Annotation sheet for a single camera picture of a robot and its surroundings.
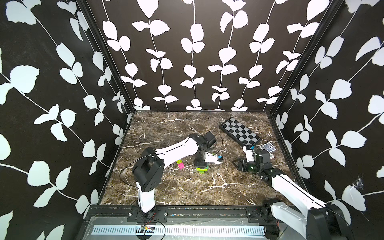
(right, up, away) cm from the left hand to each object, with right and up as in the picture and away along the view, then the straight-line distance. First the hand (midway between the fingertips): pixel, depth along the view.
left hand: (203, 160), depth 85 cm
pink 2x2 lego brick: (-14, -5, +5) cm, 15 cm away
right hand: (+18, 0, +1) cm, 19 cm away
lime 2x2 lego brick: (-15, -2, +7) cm, 16 cm away
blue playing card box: (+45, +6, +14) cm, 47 cm away
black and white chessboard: (+27, +15, +20) cm, 36 cm away
